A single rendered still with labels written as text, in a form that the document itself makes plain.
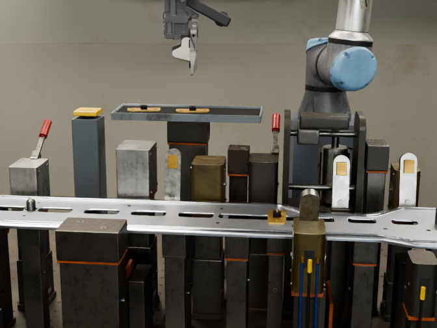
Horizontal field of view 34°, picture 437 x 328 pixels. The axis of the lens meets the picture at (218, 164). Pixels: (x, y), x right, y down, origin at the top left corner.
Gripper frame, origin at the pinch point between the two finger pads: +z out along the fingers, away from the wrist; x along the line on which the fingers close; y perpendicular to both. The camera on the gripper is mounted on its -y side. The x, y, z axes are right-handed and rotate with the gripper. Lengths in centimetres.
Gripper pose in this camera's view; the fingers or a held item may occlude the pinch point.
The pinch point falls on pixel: (194, 71)
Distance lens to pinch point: 180.6
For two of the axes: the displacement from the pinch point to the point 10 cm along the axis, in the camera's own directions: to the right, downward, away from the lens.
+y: -10.0, 0.1, -0.6
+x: 0.7, 2.5, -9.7
